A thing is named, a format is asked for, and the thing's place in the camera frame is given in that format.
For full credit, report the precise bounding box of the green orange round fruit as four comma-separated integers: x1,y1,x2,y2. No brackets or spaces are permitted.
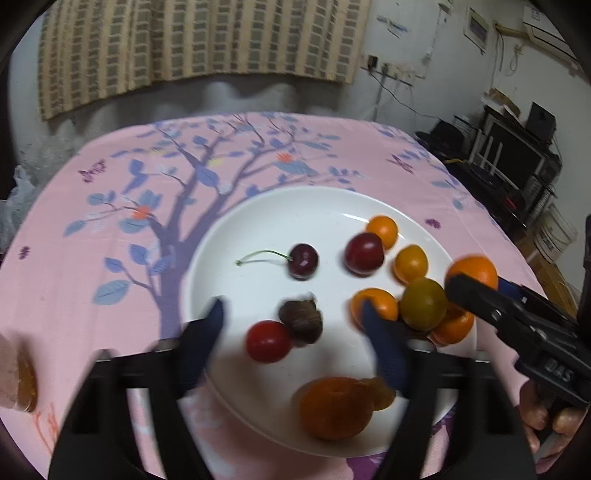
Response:
399,277,448,332

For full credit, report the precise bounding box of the small yellow green fruit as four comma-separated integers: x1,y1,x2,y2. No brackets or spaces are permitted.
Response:
360,377,397,411

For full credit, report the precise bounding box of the red cherry tomato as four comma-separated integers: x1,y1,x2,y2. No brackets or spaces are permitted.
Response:
245,320,294,364

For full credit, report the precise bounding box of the orange yellow round fruit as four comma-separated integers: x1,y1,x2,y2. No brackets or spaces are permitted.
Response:
392,245,429,284

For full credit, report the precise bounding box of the dark water chestnut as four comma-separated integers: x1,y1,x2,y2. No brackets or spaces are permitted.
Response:
277,295,324,344

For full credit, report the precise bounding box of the dark purple small plum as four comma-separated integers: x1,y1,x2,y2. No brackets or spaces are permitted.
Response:
344,232,385,276

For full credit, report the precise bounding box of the large orange mandarin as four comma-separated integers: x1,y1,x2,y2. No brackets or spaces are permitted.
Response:
445,255,499,290

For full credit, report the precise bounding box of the small orange tomato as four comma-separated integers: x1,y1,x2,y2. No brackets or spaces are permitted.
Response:
366,215,399,250

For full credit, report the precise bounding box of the dark cherry with stem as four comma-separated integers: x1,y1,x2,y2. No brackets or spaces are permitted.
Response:
235,243,320,281

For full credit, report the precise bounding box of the orange round tomato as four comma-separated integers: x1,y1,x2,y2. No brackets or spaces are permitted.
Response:
349,288,399,329

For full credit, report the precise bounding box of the person's right hand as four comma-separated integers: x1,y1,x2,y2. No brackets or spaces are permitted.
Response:
518,380,587,474

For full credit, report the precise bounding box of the white oval plate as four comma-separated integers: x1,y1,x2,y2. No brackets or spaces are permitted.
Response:
182,187,452,458

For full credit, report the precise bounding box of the white plastic bucket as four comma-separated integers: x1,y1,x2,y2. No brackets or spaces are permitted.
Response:
534,204,578,263

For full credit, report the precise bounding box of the pink deer print tablecloth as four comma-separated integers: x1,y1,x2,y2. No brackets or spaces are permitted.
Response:
0,111,567,480

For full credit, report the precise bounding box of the cream lidded drink cup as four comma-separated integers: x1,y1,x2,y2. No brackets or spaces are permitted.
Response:
0,335,38,412

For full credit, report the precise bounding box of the black shelf with electronics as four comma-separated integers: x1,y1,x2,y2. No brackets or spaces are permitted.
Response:
416,103,562,238

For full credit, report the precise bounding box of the beige checked curtain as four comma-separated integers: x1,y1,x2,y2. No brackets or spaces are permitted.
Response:
38,0,370,120

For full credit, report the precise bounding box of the white air conditioner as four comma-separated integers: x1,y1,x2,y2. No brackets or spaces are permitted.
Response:
523,3,582,71

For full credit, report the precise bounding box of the wall power strip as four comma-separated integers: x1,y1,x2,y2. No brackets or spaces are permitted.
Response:
360,53,416,88

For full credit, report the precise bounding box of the white wall panel box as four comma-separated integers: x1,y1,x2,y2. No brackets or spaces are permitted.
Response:
464,7,489,54

